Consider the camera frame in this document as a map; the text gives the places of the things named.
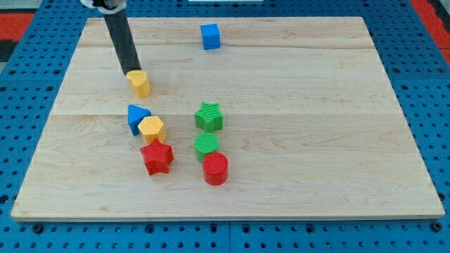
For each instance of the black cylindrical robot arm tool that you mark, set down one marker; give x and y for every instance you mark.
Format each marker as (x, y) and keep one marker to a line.
(123, 42)

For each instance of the green star block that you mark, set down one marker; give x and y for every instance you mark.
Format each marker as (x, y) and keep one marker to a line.
(209, 117)

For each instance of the red star block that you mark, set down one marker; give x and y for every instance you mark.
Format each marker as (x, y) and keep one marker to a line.
(157, 157)

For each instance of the wooden board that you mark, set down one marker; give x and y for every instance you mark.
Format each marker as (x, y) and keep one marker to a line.
(312, 128)

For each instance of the green cylinder block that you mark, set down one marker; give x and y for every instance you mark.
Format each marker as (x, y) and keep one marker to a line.
(204, 144)

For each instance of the red cylinder block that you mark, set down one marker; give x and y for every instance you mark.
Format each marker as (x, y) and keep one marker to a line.
(215, 168)

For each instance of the yellow hexagon block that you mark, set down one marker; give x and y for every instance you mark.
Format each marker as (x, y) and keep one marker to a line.
(151, 128)

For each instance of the blue triangle block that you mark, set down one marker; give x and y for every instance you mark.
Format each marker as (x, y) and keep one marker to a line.
(135, 115)

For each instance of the blue cube block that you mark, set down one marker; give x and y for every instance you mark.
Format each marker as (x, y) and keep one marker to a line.
(210, 36)

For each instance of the yellow heart block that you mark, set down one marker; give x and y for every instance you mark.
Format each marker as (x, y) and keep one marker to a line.
(139, 83)

